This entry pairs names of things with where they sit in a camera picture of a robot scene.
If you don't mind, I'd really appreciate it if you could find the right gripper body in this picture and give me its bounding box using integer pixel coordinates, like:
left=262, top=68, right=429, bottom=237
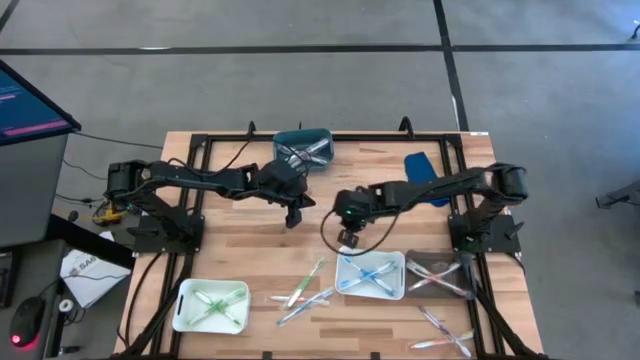
left=336, top=211, right=367, bottom=234

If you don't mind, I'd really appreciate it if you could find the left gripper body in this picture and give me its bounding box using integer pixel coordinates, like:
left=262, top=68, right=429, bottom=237
left=285, top=179, right=311, bottom=212

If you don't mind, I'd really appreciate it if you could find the blue toothbrush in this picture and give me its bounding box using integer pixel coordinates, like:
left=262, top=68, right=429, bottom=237
left=339, top=260, right=397, bottom=293
left=343, top=258, right=399, bottom=298
left=276, top=287, right=335, bottom=327
left=338, top=263, right=396, bottom=294
left=341, top=256, right=397, bottom=297
left=340, top=259, right=396, bottom=296

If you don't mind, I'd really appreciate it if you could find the purple toothbrush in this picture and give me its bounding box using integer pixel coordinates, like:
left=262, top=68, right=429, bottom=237
left=284, top=141, right=332, bottom=169
left=277, top=143, right=331, bottom=166
left=277, top=143, right=326, bottom=167
left=282, top=139, right=332, bottom=166
left=417, top=304, right=474, bottom=360

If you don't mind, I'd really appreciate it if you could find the green toothbrush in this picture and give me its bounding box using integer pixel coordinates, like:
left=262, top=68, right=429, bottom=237
left=194, top=293, right=240, bottom=325
left=187, top=288, right=249, bottom=326
left=188, top=292, right=247, bottom=325
left=192, top=290, right=241, bottom=326
left=284, top=258, right=328, bottom=311

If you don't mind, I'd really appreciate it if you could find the orange toothbrush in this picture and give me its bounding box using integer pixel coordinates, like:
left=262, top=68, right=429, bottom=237
left=406, top=260, right=465, bottom=293
left=407, top=259, right=469, bottom=296
left=408, top=328, right=476, bottom=351
left=406, top=258, right=467, bottom=297
left=268, top=294, right=332, bottom=307

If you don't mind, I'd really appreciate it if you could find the white plastic bin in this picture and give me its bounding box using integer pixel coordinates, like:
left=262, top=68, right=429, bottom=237
left=333, top=248, right=406, bottom=301
left=172, top=278, right=251, bottom=335

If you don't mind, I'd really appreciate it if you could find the teal plastic bin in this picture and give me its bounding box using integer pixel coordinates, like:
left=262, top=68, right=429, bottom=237
left=272, top=127, right=335, bottom=175

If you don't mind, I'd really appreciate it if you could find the smoky transparent plastic bin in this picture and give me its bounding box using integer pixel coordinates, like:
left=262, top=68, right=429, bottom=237
left=403, top=248, right=475, bottom=301

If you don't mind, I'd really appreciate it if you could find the blue cloth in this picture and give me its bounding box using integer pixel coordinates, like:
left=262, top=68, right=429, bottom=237
left=403, top=151, right=451, bottom=209

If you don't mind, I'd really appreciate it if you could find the yellow tool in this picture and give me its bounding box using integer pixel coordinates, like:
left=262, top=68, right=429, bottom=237
left=91, top=206, right=130, bottom=227

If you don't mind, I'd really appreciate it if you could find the white paper sheet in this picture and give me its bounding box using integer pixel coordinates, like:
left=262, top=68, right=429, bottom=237
left=58, top=247, right=134, bottom=310

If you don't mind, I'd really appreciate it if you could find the grey monitor cabinet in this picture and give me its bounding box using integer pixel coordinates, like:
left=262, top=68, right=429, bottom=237
left=0, top=133, right=70, bottom=250

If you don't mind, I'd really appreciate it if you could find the grey stand foot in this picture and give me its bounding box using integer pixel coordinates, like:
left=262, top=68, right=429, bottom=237
left=594, top=180, right=640, bottom=210

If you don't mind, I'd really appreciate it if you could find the monitor with blue screen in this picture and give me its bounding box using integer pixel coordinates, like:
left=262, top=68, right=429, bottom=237
left=0, top=58, right=83, bottom=147

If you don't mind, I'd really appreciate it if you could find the black glowing computer mouse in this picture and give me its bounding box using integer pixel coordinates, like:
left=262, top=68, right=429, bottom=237
left=8, top=295, right=47, bottom=351

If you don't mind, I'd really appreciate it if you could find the black keyboard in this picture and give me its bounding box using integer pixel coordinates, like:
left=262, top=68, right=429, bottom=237
left=0, top=249, right=16, bottom=310

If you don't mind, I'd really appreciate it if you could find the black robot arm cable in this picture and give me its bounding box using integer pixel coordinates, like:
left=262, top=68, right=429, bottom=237
left=319, top=208, right=402, bottom=258
left=167, top=138, right=310, bottom=176

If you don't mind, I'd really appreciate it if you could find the black aluminium table frame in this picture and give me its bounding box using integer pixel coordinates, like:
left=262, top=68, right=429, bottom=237
left=113, top=116, right=551, bottom=360

